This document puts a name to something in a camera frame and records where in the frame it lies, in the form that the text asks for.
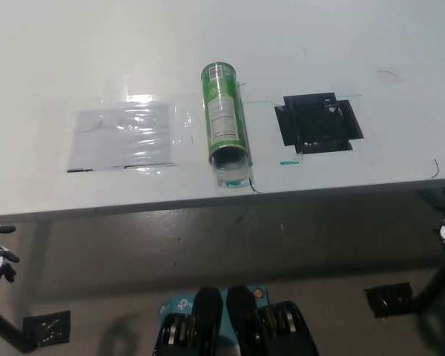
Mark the teal tape strip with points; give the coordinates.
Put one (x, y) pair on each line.
(233, 183)
(289, 162)

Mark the black floor tape patch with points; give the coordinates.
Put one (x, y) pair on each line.
(48, 328)
(389, 299)

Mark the teal router box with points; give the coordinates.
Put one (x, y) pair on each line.
(178, 305)

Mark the green chips can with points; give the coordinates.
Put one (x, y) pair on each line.
(222, 111)

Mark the black tape square patch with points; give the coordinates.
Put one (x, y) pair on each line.
(319, 122)

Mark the clear plastic film sheet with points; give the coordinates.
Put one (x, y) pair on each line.
(181, 122)

